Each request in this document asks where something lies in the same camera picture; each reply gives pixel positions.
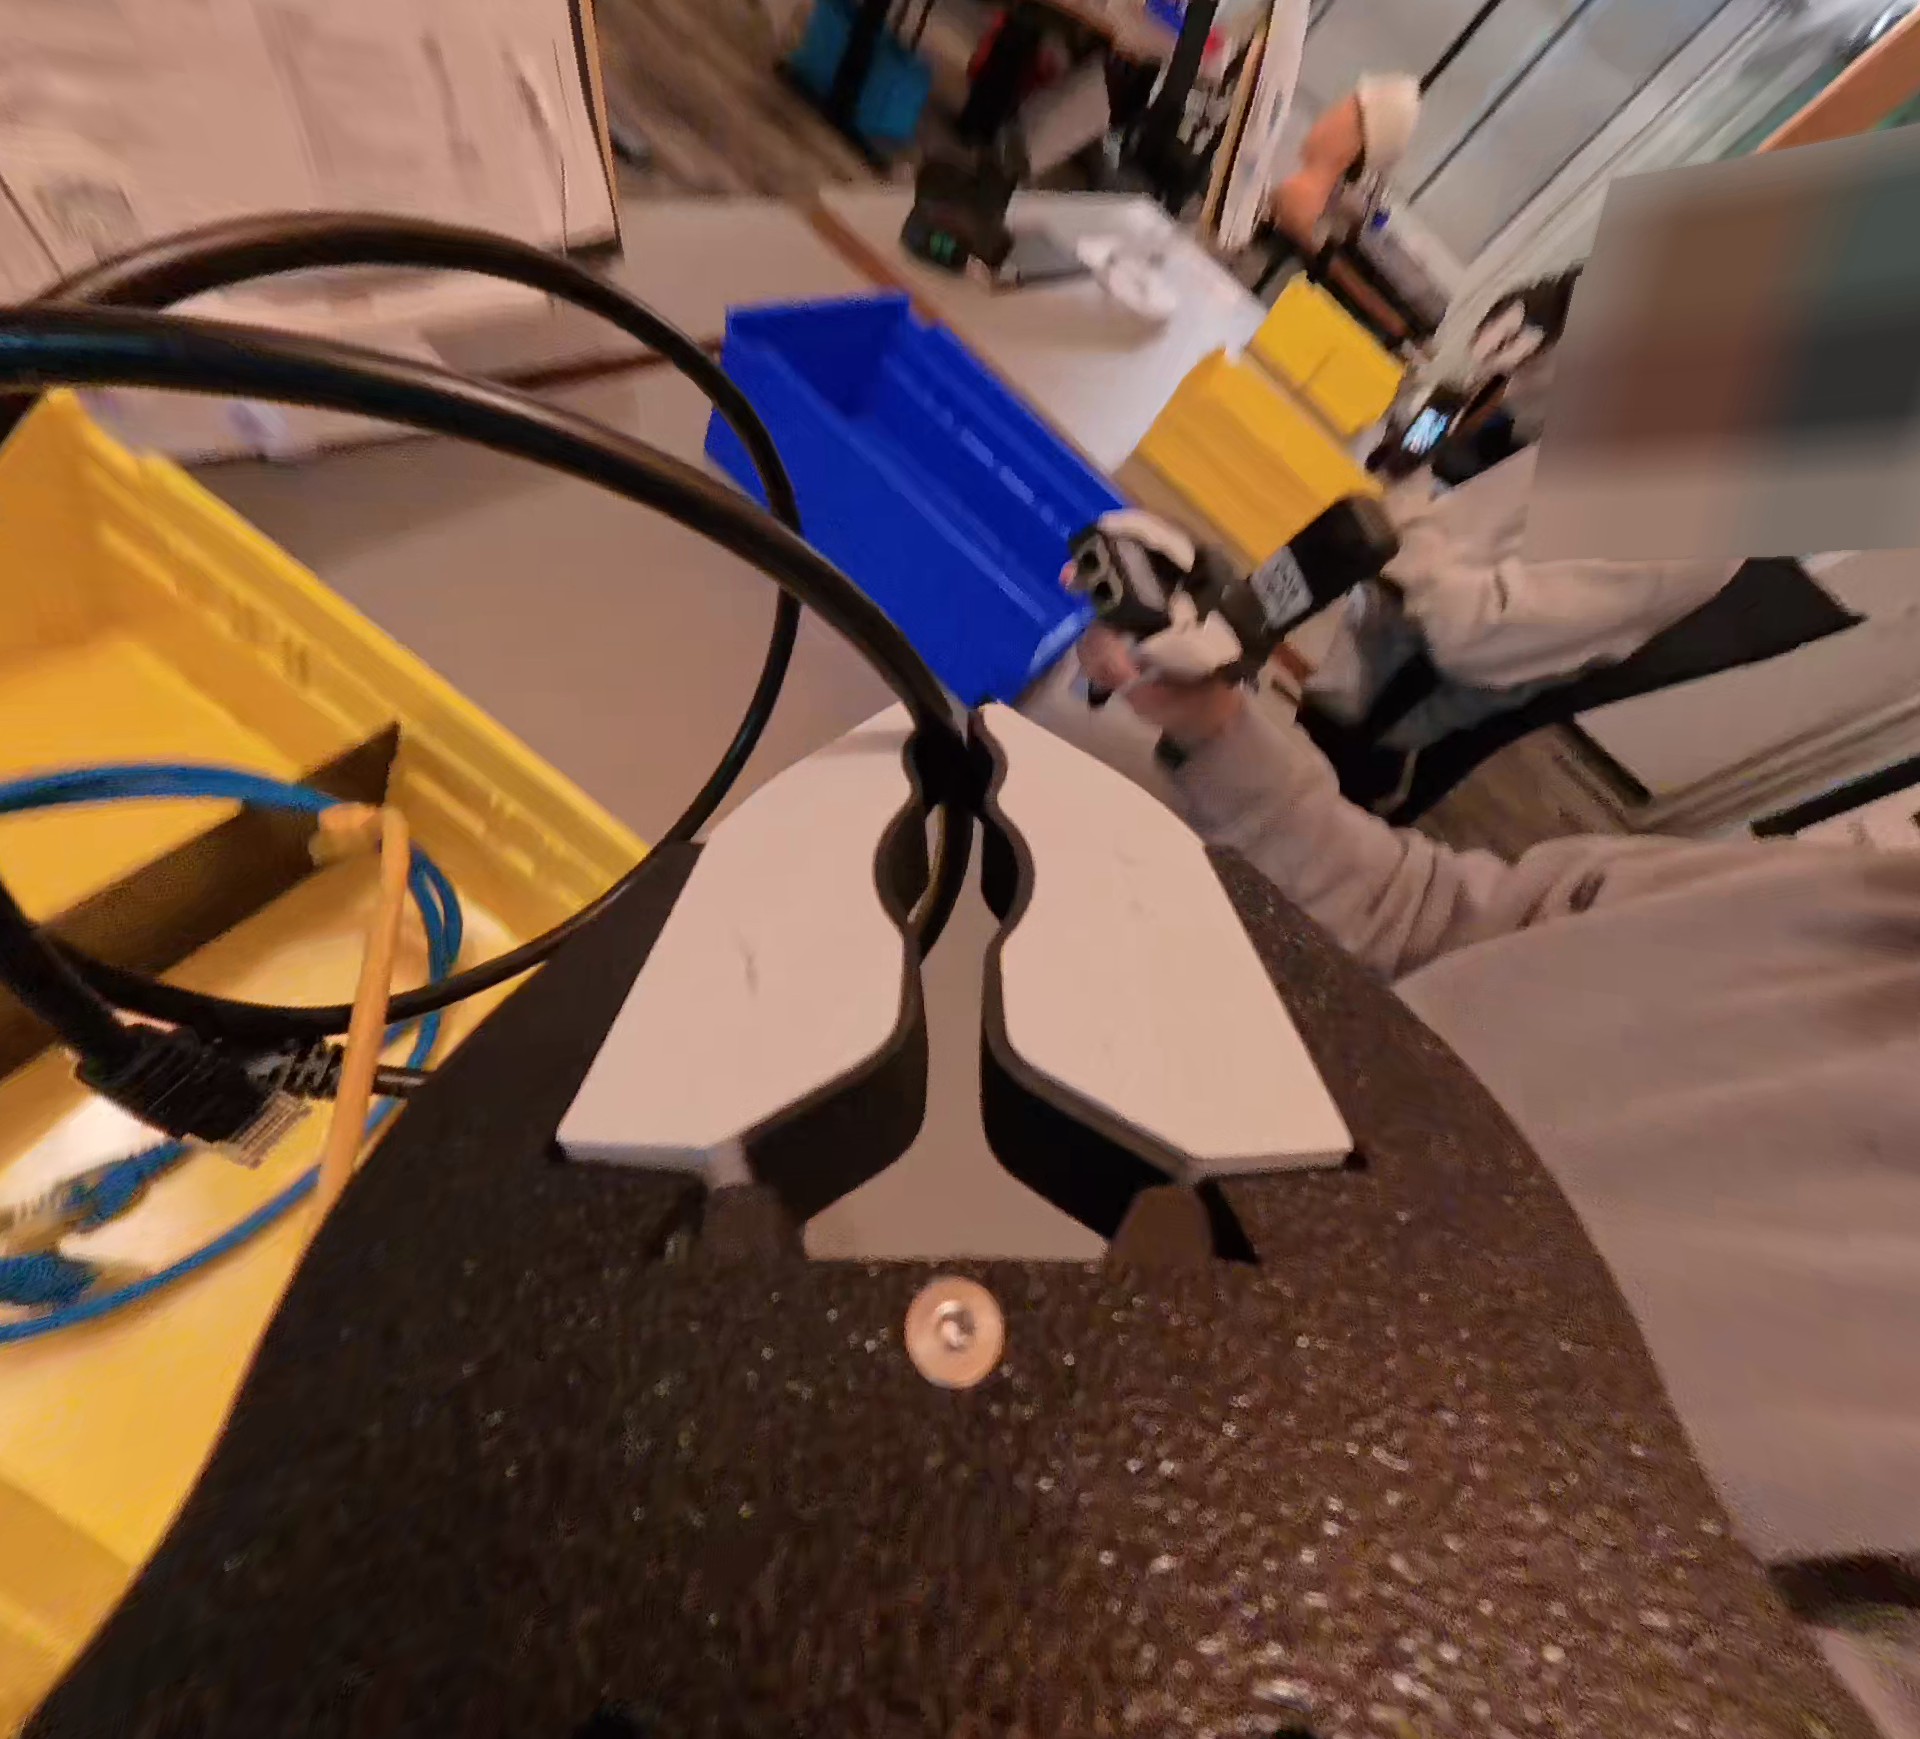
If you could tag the grey desk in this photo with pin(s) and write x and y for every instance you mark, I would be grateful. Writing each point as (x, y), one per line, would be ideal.
(525, 599)

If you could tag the mannequin head with white cap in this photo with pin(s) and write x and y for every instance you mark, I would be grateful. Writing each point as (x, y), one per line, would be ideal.
(1364, 142)

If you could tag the black device with green display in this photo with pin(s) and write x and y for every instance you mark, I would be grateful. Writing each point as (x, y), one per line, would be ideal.
(960, 217)

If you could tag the person's right forearm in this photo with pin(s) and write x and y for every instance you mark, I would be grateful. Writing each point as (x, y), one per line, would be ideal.
(1499, 870)

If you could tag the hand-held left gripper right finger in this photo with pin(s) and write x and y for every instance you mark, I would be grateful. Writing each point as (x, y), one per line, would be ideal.
(1156, 990)

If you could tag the grey table with wooden edge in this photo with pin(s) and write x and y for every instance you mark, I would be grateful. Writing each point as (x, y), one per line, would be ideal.
(1050, 337)

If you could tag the person's right hand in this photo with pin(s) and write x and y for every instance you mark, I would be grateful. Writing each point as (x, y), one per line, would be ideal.
(1185, 705)

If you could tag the white hanging banner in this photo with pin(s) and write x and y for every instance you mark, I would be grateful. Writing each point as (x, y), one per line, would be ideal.
(1282, 16)

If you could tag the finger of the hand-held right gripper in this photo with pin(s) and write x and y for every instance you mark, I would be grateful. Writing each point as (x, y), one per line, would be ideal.
(1200, 648)
(1147, 537)

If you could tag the loose white papers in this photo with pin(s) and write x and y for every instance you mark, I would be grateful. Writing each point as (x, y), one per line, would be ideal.
(1132, 270)

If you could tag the blue crate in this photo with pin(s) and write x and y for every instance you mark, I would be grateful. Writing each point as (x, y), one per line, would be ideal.
(863, 60)

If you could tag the yellow plastic bin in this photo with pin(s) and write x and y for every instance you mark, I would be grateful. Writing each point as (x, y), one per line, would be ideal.
(1335, 352)
(1245, 449)
(90, 720)

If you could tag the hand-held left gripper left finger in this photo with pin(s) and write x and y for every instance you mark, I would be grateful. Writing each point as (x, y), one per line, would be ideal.
(764, 959)

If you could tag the smartphone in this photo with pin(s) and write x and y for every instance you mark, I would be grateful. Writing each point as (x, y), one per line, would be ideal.
(1424, 427)

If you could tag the blue plastic bin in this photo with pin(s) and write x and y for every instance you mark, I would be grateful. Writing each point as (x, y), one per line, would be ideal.
(900, 480)

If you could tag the person's grey clothed torso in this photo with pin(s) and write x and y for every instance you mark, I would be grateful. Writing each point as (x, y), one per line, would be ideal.
(1680, 1169)

